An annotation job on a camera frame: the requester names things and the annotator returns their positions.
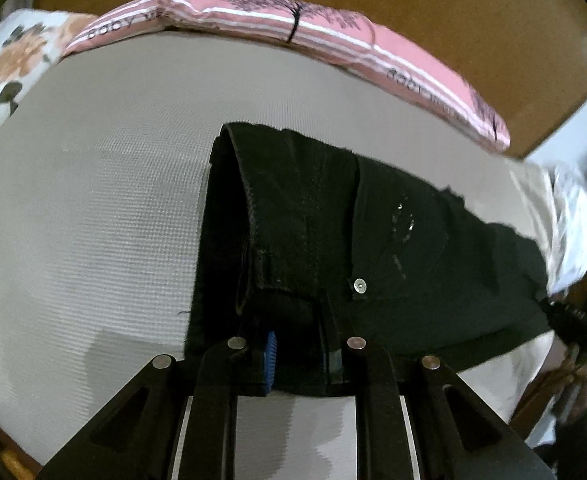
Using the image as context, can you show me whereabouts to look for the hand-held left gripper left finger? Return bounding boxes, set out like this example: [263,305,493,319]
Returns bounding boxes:
[36,330,279,480]

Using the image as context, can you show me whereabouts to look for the black pants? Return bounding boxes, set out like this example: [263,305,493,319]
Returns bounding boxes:
[184,120,567,398]

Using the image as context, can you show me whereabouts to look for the wooden headboard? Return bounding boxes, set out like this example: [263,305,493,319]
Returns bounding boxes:
[36,0,587,158]

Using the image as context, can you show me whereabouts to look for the person's right forearm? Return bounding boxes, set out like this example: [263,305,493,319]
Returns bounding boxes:
[553,395,587,461]

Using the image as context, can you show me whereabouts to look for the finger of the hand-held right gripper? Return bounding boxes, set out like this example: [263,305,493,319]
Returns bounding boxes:
[543,297,581,341]

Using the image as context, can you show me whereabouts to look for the white textured bed sheet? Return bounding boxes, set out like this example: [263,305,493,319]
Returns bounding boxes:
[0,27,587,480]

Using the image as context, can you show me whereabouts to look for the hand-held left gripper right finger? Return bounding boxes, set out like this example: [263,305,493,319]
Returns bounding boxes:
[323,335,557,480]

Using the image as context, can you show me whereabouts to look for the pink striped printed blanket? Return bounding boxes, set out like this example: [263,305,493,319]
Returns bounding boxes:
[64,0,511,153]

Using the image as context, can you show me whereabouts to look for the white floral pillow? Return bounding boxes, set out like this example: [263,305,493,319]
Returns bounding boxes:
[0,8,97,166]

